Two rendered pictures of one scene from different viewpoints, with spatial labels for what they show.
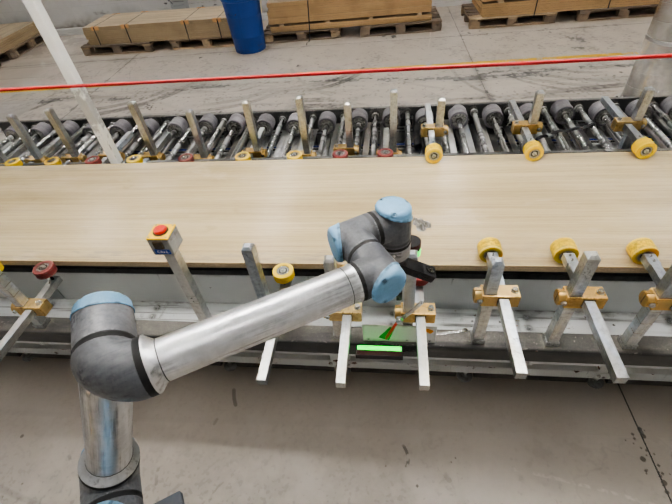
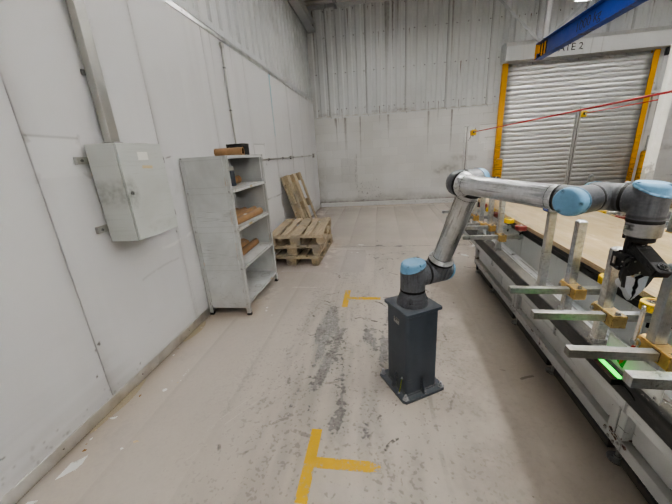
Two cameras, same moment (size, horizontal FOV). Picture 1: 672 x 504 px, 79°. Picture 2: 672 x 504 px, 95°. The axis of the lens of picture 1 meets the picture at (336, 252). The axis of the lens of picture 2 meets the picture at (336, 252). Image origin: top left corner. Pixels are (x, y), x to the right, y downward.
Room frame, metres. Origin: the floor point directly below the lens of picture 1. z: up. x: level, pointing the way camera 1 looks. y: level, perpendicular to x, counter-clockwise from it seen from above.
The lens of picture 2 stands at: (-0.18, -1.06, 1.51)
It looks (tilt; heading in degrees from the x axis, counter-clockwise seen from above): 18 degrees down; 90
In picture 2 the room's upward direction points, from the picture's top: 4 degrees counter-clockwise
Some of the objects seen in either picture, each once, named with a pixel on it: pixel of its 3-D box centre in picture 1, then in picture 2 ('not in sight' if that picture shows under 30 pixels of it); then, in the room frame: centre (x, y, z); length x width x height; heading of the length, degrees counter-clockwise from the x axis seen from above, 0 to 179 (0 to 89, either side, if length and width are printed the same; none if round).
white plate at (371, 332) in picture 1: (398, 333); (631, 365); (0.83, -0.19, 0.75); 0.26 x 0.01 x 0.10; 80
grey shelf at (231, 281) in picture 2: not in sight; (237, 230); (-1.22, 2.21, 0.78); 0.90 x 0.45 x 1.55; 81
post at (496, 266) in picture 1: (484, 309); not in sight; (0.80, -0.47, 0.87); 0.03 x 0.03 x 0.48; 80
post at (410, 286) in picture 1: (408, 302); (658, 333); (0.85, -0.22, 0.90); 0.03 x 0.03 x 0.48; 80
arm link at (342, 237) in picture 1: (355, 239); (603, 196); (0.73, -0.05, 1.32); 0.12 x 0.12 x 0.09; 21
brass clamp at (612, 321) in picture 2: (342, 311); (607, 313); (0.89, 0.00, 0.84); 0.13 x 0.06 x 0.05; 80
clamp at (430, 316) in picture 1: (414, 311); (660, 351); (0.84, -0.25, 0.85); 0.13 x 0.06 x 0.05; 80
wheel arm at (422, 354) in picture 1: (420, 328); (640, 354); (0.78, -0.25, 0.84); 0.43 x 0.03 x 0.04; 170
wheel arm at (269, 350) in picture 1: (275, 325); (559, 290); (0.87, 0.24, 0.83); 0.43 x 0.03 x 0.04; 170
